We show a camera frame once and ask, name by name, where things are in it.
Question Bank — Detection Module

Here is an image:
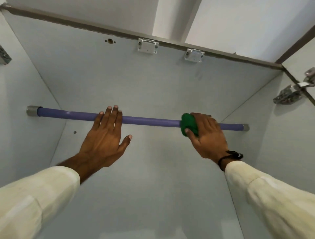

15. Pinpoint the person's right forearm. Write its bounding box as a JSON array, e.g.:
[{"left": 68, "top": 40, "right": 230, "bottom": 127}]
[{"left": 218, "top": 153, "right": 315, "bottom": 239}]

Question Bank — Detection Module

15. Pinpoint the silver cabinet door hinge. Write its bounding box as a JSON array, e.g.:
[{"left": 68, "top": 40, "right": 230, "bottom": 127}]
[{"left": 273, "top": 68, "right": 315, "bottom": 105}]

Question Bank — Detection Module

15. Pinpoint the large silver rod end socket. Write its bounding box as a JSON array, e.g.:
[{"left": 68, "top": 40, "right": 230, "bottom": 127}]
[{"left": 26, "top": 106, "right": 43, "bottom": 117}]

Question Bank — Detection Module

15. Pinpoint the green cleaning cloth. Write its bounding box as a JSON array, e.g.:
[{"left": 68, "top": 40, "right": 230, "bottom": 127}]
[{"left": 180, "top": 113, "right": 199, "bottom": 137}]

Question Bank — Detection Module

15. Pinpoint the person's left hand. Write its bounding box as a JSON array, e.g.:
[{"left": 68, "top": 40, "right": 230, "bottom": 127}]
[{"left": 76, "top": 105, "right": 132, "bottom": 173}]

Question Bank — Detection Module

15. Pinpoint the person's right hand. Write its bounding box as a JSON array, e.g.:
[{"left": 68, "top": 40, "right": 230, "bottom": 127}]
[{"left": 185, "top": 112, "right": 230, "bottom": 166}]

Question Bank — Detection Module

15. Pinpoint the purple closet rod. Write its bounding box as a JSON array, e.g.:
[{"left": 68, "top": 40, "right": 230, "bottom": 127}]
[{"left": 37, "top": 106, "right": 244, "bottom": 131}]

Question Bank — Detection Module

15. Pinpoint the white magnetic door catch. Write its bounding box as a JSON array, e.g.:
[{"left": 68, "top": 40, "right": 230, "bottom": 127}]
[
  {"left": 137, "top": 38, "right": 159, "bottom": 54},
  {"left": 184, "top": 48, "right": 205, "bottom": 63}
]

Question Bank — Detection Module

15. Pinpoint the grey metal hinge plate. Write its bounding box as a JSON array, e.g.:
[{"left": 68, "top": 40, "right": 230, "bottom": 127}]
[{"left": 0, "top": 45, "right": 12, "bottom": 65}]

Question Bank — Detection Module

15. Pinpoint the person's left forearm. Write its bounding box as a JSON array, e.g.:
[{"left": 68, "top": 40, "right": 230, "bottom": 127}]
[{"left": 0, "top": 152, "right": 105, "bottom": 239}]

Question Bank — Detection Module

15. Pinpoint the black wrist band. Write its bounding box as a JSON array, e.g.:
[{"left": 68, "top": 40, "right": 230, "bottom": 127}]
[{"left": 218, "top": 151, "right": 244, "bottom": 171}]

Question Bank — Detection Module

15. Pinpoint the pale grey wardrobe cabinet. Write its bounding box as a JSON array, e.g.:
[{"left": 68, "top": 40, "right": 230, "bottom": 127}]
[{"left": 0, "top": 0, "right": 315, "bottom": 239}]

